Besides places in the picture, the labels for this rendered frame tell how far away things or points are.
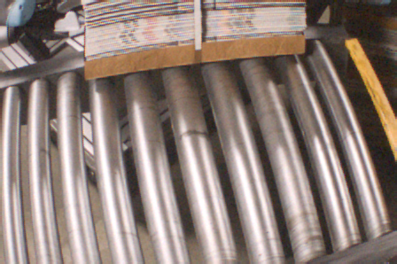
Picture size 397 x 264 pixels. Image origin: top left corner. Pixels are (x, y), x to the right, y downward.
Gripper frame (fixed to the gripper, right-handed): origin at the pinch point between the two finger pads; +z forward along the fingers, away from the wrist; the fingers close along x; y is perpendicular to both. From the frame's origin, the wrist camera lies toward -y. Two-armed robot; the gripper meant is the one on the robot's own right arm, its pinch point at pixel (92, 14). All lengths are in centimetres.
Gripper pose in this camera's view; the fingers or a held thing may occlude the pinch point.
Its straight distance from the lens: 123.1
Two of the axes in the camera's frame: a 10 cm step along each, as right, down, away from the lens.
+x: -1.7, -6.8, 7.1
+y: -0.3, -7.2, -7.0
